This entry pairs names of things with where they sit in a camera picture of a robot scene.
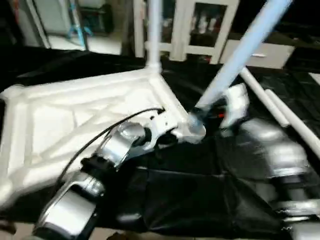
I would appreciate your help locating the white plastic table leg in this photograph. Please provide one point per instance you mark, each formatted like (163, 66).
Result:
(265, 97)
(295, 125)
(153, 35)
(240, 60)

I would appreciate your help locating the white plastic table top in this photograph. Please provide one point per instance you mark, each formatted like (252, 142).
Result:
(60, 120)

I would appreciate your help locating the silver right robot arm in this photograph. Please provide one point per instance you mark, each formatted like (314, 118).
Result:
(280, 160)

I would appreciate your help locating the white drawer unit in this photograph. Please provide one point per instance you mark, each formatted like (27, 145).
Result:
(265, 55)

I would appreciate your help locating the black work mat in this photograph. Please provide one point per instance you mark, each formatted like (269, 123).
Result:
(175, 200)

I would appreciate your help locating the white glass door cabinet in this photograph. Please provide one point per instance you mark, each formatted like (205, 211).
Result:
(190, 25)

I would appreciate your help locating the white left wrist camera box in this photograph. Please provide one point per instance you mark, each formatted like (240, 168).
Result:
(162, 125)

